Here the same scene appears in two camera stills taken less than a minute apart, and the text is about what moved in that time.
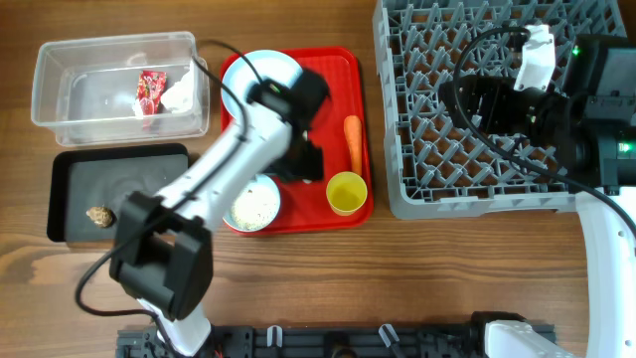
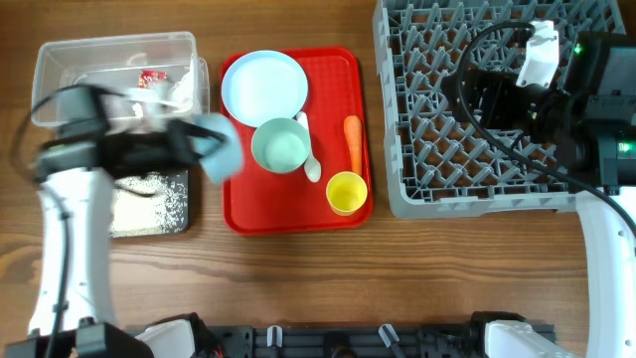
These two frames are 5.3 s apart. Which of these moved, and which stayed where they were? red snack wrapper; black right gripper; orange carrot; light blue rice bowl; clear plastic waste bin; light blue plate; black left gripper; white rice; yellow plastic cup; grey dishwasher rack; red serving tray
Moved: red snack wrapper; light blue rice bowl; black left gripper; white rice
Stayed: orange carrot; yellow plastic cup; red serving tray; light blue plate; clear plastic waste bin; black right gripper; grey dishwasher rack
